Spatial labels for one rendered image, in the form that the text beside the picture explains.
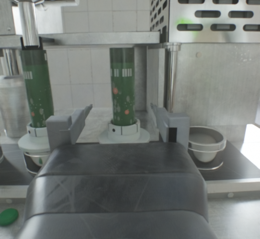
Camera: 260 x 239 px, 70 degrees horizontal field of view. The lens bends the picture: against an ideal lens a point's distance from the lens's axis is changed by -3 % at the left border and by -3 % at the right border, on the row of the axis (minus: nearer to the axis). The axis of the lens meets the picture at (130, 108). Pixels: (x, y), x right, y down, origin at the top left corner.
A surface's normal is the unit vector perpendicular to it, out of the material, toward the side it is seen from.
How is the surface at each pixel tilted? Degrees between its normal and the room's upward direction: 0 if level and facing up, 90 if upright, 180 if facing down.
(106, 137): 0
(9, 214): 7
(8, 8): 90
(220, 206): 0
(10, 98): 90
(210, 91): 90
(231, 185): 45
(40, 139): 90
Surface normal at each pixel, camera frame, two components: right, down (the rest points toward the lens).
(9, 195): 0.00, -0.47
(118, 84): -0.36, 0.28
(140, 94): 0.02, 0.29
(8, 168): -0.02, -0.96
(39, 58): 0.71, 0.19
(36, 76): 0.47, 0.25
